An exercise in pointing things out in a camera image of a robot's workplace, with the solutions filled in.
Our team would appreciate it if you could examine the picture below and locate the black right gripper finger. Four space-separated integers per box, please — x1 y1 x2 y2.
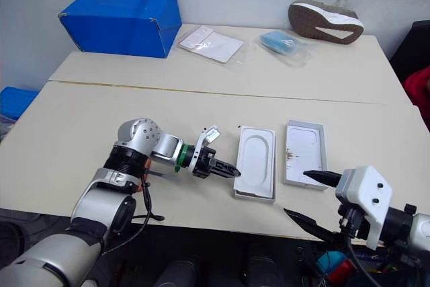
284 208 341 243
302 169 344 188

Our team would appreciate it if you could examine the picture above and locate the blue and red object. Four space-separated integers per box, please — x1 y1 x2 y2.
317 249 357 285

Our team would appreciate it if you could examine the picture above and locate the plastic bag with white card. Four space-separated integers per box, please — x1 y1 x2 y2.
176 25 245 65

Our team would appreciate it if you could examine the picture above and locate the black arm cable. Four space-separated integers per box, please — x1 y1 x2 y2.
341 229 384 287
100 165 165 256

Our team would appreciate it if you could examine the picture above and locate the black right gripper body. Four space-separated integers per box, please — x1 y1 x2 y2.
337 202 371 245

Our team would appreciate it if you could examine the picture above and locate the red cloth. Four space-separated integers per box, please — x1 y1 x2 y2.
402 67 430 133

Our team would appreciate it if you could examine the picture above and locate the black chair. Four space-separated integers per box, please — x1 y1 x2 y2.
389 19 430 83

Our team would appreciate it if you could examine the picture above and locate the dark rounded shape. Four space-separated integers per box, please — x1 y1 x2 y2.
245 252 284 287
160 255 203 287

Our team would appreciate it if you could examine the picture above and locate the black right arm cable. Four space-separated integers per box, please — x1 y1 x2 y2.
341 229 384 287

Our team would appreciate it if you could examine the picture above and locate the blue plastic crate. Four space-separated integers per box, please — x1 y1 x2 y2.
0 87 40 122

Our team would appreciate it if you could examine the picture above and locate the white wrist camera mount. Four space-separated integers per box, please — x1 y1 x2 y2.
335 165 393 251
189 126 222 175

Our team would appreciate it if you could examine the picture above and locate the plastic bag with blue item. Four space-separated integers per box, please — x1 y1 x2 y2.
254 30 310 68

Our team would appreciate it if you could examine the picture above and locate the white and brown sneaker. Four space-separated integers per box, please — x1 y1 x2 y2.
288 0 366 46

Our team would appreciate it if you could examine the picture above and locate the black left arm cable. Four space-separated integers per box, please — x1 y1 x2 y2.
100 165 165 256

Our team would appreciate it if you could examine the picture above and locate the blue cardboard box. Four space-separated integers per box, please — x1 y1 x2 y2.
57 0 183 59

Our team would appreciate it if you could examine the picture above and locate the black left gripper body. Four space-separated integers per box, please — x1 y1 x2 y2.
196 148 220 180

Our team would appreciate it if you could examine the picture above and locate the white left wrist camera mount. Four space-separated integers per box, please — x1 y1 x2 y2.
189 126 222 175

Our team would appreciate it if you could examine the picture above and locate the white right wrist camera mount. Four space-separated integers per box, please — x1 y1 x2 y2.
335 165 393 251

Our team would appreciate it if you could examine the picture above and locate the white open box tray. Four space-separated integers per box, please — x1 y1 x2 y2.
283 119 329 193

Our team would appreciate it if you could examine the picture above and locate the white box with oval recess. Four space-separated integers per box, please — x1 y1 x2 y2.
232 126 277 202

